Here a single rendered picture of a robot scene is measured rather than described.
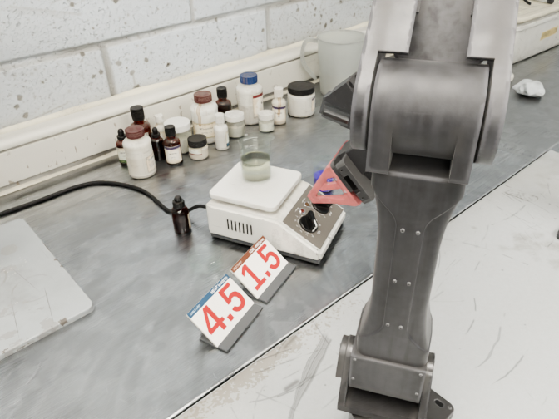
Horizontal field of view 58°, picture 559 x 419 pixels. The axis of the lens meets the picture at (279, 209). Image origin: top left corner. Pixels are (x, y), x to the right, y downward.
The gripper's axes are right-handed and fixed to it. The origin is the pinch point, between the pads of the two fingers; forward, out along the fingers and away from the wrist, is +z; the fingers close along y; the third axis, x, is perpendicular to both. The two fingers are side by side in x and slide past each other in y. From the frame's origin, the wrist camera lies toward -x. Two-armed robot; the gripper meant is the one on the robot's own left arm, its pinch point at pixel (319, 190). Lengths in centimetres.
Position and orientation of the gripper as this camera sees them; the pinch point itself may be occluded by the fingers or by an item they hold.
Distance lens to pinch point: 72.3
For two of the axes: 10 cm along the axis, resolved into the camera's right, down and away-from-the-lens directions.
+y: -4.1, 5.2, -7.5
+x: 6.1, 7.6, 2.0
